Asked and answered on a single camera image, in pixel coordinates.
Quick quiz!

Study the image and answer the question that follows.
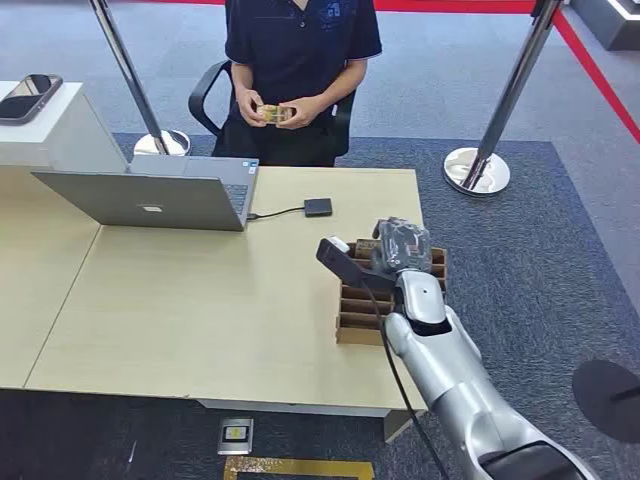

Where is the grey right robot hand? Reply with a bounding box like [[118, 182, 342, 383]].
[[370, 217, 433, 276]]

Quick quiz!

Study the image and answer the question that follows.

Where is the person's left hand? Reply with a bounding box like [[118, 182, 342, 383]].
[[276, 95, 327, 131]]

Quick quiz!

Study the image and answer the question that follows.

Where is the person's right hand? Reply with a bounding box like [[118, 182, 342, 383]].
[[236, 88, 266, 128]]

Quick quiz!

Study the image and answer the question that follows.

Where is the yellow card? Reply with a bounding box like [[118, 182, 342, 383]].
[[257, 103, 294, 126]]

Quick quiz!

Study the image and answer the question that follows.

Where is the person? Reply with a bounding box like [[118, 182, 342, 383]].
[[211, 0, 383, 168]]

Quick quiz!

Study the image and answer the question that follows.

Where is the brown slotted card holder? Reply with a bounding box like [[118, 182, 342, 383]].
[[336, 238, 448, 347]]

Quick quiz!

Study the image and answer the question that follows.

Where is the small black card reader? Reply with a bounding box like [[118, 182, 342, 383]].
[[303, 197, 334, 219]]

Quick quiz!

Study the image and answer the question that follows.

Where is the black office chair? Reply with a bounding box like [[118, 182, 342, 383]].
[[187, 58, 357, 159]]

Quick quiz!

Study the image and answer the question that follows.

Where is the grey open laptop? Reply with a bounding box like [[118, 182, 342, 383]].
[[30, 154, 260, 233]]

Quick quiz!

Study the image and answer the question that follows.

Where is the white display stand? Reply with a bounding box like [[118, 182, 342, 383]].
[[0, 80, 130, 175]]

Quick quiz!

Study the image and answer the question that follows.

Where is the red barrier belt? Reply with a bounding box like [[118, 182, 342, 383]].
[[145, 0, 640, 146]]

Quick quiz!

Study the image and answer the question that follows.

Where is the silver floor socket plate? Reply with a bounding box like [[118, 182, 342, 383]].
[[217, 416, 254, 457]]

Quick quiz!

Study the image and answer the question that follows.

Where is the black smartphone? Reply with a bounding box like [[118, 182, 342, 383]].
[[0, 73, 64, 127]]

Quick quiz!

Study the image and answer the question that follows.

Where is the black round base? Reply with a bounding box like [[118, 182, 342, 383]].
[[571, 359, 640, 445]]

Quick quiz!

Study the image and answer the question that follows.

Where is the grey display plinth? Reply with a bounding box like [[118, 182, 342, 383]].
[[570, 0, 640, 52]]

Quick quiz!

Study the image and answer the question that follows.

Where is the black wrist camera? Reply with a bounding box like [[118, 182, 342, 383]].
[[315, 235, 397, 297]]

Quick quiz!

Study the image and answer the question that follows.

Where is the black reader cable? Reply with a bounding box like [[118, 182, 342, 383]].
[[245, 206, 306, 222]]

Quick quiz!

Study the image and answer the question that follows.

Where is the chrome stanchion post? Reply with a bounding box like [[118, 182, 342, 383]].
[[442, 0, 566, 197], [88, 0, 192, 158]]

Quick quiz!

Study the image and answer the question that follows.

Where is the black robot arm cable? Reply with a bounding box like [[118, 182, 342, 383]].
[[361, 281, 451, 480]]

